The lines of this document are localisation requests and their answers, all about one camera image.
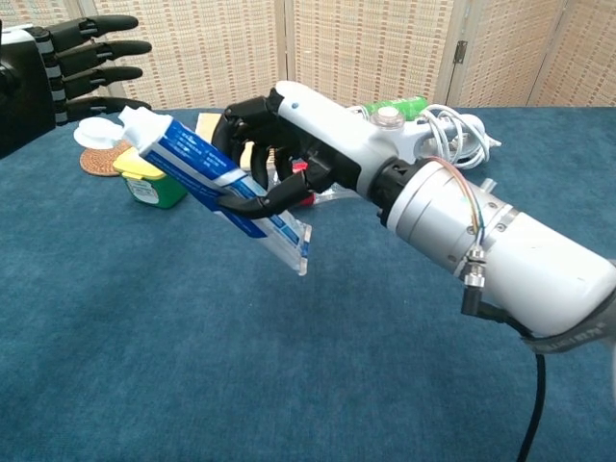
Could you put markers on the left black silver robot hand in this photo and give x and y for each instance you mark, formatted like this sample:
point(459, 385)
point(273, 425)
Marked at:
point(24, 86)

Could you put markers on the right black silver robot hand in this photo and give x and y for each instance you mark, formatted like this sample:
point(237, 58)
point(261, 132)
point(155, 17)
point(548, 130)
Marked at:
point(322, 120)

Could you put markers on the blue white toothpaste tube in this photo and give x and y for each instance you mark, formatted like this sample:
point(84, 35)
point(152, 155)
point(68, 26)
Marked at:
point(192, 159)

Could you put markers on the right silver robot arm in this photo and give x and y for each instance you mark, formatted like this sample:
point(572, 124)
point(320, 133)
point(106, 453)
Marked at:
point(529, 255)

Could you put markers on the white travel iron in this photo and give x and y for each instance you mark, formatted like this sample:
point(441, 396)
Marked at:
point(387, 118)

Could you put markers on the clear plastic bottle red label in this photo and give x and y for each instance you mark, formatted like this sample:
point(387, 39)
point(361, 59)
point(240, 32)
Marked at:
point(337, 196)

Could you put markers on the green cylindrical can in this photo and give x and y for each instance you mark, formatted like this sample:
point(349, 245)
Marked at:
point(404, 106)

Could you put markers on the woven folding screen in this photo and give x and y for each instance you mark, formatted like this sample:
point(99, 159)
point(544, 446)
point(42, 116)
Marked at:
point(366, 48)

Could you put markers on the round woven rattan coaster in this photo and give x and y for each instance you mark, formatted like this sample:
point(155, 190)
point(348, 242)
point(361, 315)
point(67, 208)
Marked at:
point(96, 163)

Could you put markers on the tan spiral notebook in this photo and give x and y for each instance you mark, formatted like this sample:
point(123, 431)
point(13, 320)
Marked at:
point(209, 126)

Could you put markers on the green box yellow lid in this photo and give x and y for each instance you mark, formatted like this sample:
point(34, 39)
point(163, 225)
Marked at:
point(154, 190)

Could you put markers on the blue fabric table cover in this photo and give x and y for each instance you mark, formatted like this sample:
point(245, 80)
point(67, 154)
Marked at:
point(192, 361)

